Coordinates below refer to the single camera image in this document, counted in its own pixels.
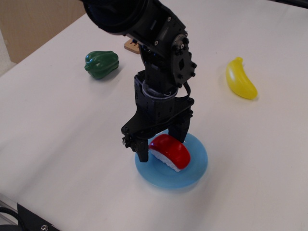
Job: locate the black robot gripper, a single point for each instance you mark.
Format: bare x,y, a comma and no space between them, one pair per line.
154,115

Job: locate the red and white toy sushi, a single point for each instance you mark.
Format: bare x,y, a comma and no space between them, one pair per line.
170,151

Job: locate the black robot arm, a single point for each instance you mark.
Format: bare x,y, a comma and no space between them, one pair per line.
164,51

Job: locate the blue plastic plate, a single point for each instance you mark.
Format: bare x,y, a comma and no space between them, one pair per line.
159,174

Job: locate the green toy bell pepper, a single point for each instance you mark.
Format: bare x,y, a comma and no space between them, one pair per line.
101,63

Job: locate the wooden slotted spatula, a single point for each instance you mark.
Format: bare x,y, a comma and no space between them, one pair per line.
132,46

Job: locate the yellow toy banana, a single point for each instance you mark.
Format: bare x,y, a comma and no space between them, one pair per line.
238,81

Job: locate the black corner bracket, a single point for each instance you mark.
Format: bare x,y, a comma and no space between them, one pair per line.
34,222

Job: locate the aluminium frame rail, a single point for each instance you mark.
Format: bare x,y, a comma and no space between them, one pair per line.
6,219

